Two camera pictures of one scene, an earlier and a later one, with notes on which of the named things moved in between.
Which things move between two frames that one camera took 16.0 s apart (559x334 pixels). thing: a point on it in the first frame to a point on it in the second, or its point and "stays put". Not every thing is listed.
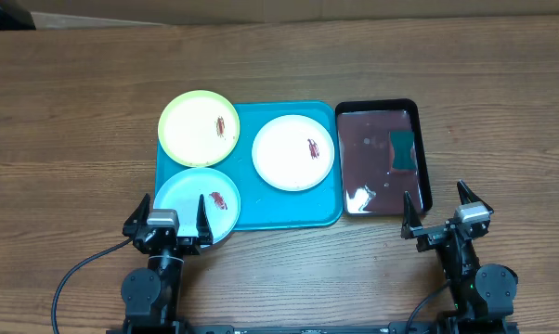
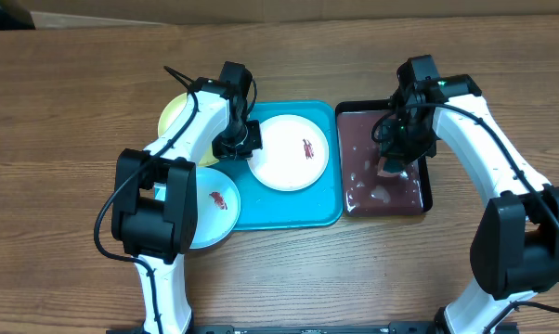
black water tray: (382, 157) stays put
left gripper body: (184, 246) to (240, 140)
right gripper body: (434, 235) to (411, 141)
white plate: (292, 152) stays put
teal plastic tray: (266, 208) stays put
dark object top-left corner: (8, 15) stays put
